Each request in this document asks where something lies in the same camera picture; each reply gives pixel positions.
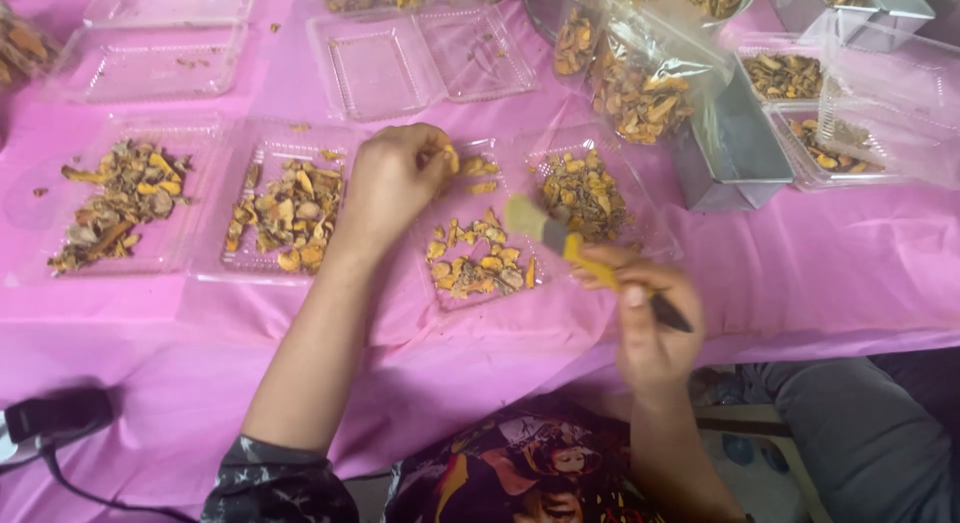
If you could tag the person's left hand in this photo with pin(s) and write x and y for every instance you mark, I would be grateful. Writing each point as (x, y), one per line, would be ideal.
(390, 181)

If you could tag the person's right hand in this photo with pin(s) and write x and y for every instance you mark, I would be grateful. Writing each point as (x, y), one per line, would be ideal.
(660, 343)

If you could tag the person's left fingers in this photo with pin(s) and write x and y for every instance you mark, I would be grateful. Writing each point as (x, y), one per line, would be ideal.
(429, 144)

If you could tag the dried yellow root slice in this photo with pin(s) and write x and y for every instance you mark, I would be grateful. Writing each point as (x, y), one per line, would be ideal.
(451, 160)

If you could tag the few dried root slices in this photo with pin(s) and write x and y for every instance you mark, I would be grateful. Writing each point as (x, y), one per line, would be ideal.
(480, 169)

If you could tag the empty clear clamshell tray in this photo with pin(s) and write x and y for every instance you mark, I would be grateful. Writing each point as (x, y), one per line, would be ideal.
(150, 61)
(420, 65)

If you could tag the pile of dried root slices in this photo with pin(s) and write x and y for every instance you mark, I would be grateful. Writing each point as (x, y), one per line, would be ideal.
(832, 149)
(124, 200)
(476, 264)
(585, 196)
(289, 215)

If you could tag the round metal bowl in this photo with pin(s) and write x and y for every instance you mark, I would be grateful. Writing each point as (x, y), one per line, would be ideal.
(540, 12)

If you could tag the clear plastic bag of slices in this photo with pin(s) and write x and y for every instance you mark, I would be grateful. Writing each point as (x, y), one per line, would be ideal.
(641, 95)

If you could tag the rectangular metal tin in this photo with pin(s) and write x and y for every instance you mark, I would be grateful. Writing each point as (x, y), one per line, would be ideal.
(739, 159)

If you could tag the black printed shirt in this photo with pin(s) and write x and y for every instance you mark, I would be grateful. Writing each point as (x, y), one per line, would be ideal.
(517, 470)

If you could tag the pile of dark root slices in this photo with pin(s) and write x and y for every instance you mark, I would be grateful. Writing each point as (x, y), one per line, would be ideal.
(784, 76)

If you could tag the pink tablecloth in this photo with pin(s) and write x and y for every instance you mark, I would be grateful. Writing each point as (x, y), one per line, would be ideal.
(787, 275)

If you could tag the bag of dried slices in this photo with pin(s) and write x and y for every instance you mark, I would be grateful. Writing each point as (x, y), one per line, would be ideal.
(21, 48)

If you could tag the black electric device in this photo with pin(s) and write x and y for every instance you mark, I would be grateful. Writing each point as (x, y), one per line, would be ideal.
(56, 418)

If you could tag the grey trouser leg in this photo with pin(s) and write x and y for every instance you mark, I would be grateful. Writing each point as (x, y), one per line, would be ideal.
(862, 433)

